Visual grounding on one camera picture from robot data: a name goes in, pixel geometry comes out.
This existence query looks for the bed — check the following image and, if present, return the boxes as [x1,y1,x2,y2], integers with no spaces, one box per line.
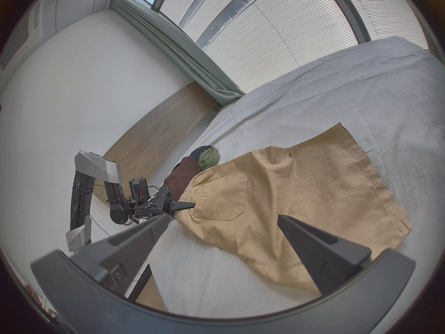
[92,35,445,314]

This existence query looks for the green garment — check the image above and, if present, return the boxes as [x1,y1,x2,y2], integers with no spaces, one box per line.
[198,147,220,171]

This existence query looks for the window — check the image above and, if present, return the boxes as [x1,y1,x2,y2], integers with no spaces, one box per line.
[127,0,430,95]

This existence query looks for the dark grey garment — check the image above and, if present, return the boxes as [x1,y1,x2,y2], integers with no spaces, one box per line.
[191,145,213,163]

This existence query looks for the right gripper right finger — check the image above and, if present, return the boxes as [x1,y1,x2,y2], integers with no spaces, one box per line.
[278,214,373,296]

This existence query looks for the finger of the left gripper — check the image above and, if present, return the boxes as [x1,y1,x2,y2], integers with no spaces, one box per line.
[171,200,196,212]

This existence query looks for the brown garment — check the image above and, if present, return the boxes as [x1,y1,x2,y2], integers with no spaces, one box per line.
[163,156,202,201]

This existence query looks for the grey-green curtain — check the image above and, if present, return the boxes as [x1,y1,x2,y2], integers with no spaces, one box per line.
[111,0,244,105]

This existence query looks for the white ceiling air vent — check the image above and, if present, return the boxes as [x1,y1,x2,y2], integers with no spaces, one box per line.
[0,2,44,72]

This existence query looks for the black cable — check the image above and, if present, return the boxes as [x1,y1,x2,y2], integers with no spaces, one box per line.
[89,214,112,237]

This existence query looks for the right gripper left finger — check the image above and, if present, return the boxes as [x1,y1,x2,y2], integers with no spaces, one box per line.
[71,215,168,295]

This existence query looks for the tan shorts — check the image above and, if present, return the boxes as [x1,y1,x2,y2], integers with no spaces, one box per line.
[173,122,412,293]

